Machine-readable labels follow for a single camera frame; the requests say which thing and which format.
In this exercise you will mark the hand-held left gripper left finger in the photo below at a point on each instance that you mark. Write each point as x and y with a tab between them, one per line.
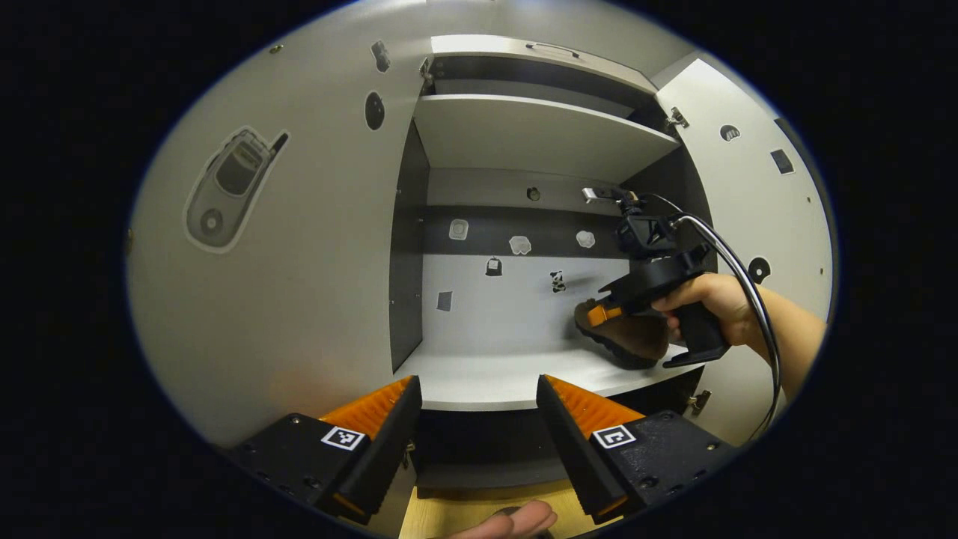
389	442

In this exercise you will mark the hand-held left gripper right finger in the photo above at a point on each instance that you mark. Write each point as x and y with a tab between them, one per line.
572	449

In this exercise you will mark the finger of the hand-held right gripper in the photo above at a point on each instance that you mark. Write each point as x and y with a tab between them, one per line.
602	314

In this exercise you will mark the brown fuzzy shoe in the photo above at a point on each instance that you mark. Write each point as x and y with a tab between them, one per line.
632	340

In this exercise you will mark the white shoe cabinet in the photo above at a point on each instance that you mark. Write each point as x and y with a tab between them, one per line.
516	314

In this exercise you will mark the white door with cat sticker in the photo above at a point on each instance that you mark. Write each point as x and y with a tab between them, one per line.
748	195

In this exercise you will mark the white door with phone sticker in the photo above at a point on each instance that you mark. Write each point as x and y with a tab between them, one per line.
299	299

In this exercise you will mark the white cabinet shelf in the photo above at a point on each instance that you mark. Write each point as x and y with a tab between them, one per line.
524	135
486	378

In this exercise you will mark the metal door hinge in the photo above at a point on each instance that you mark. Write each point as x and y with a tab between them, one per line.
677	118
700	403
426	75

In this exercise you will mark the white cabinet drawer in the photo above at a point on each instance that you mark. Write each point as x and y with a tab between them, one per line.
539	64

